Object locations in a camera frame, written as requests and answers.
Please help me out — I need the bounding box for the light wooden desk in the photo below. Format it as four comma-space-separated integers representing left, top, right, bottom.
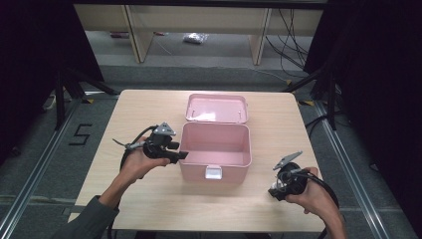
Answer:
73, 3, 324, 66

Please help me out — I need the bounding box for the white power strip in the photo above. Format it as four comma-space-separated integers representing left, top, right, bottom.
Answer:
42, 94, 58, 112

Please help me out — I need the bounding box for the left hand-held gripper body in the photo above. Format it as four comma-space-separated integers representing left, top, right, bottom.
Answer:
142, 121, 177, 159

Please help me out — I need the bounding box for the clear plastic bag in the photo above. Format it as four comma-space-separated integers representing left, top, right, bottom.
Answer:
182, 32, 209, 46

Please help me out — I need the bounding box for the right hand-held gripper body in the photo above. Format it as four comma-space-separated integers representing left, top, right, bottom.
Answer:
272, 150, 310, 201

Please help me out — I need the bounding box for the black curtain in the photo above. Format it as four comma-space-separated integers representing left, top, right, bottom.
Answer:
303, 0, 422, 230
0, 0, 105, 167

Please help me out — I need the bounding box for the person's right hand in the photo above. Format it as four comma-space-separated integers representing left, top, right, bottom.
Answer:
286, 166, 342, 222

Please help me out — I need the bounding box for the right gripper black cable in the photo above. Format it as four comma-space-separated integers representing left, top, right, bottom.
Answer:
292, 169, 340, 239

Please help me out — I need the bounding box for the bundle of black floor cables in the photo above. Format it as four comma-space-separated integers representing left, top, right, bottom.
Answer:
265, 8, 314, 73

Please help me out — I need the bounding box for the thin white floor cable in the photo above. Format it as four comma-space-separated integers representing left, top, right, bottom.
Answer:
245, 66, 291, 84

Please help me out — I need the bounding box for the metal floor rail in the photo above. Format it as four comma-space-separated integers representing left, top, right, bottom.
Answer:
0, 99, 83, 239
313, 101, 390, 239

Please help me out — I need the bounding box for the black metal stand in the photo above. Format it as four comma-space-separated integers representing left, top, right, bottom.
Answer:
282, 64, 340, 131
54, 66, 119, 131

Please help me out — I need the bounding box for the person's left hand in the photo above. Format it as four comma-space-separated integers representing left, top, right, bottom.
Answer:
119, 135, 171, 185

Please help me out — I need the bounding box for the pink plastic storage box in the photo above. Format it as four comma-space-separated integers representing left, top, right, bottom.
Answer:
178, 93, 253, 184

